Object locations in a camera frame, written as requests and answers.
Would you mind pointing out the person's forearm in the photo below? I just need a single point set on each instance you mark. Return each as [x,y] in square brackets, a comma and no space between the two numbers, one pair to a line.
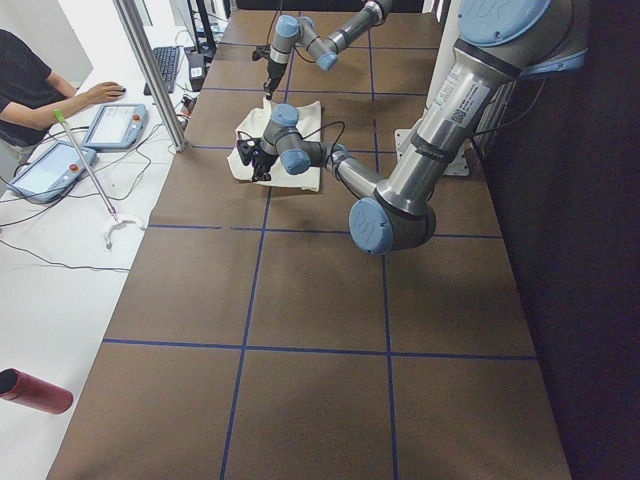
[43,117]

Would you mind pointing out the person's hand on mouse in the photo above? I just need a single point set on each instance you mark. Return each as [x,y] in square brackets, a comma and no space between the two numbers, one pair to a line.
[102,93]

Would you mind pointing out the aluminium frame post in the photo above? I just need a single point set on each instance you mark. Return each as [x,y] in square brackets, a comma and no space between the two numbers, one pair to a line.
[134,30]

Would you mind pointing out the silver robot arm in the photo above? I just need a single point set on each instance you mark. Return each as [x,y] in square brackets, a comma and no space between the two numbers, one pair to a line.
[291,32]
[498,42]

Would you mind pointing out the red cylinder bottle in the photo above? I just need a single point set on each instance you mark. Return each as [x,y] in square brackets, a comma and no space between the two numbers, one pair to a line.
[26,390]

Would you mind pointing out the black keyboard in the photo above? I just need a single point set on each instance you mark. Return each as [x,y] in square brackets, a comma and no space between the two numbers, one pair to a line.
[167,59]

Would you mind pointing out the person in black shirt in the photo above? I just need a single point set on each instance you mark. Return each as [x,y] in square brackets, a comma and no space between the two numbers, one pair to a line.
[28,81]

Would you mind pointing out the cream long-sleeve shirt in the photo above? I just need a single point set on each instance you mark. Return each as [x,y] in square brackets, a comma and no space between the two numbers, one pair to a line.
[292,133]

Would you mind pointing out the near teach pendant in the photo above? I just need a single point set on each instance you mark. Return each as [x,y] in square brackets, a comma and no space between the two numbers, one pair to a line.
[50,175]

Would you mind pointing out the far teach pendant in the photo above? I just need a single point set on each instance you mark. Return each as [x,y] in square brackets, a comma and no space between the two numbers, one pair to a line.
[116,127]

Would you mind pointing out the metal rod reaching tool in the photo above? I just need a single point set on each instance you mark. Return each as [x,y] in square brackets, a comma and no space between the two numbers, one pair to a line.
[117,220]

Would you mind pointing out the teach pendant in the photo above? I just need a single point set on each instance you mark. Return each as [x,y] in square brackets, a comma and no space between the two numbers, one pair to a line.
[50,175]
[116,127]

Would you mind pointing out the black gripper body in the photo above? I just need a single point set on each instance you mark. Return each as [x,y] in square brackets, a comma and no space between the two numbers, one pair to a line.
[273,73]
[262,160]

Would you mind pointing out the black box with label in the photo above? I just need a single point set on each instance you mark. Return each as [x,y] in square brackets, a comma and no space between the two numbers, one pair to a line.
[197,70]

